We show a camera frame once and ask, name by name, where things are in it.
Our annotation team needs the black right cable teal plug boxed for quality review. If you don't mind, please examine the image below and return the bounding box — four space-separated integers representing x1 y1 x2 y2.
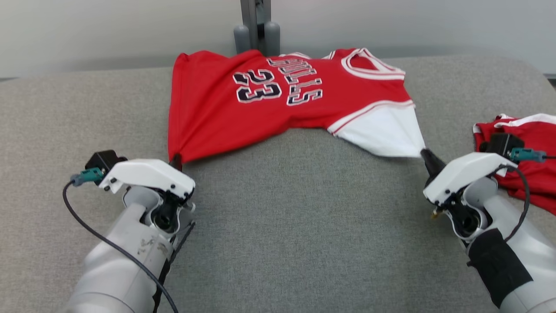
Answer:
500 148 556 243

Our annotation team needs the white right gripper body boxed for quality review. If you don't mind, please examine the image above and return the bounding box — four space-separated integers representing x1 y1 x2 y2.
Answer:
423 152 518 206

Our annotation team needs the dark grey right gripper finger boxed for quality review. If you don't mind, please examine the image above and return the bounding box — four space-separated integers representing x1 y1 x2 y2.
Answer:
426 149 447 172
420 149 437 178

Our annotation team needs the red jersey number 23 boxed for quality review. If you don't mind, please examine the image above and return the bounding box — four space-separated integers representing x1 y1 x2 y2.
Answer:
167 47 426 165

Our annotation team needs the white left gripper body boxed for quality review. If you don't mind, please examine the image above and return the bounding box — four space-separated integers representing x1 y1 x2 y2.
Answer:
99 159 196 200

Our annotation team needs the grey partition post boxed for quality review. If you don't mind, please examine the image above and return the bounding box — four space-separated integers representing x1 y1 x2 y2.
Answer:
233 0 281 56

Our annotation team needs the red shorts white stripe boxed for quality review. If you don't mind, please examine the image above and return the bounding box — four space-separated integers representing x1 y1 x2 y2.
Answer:
473 113 556 216

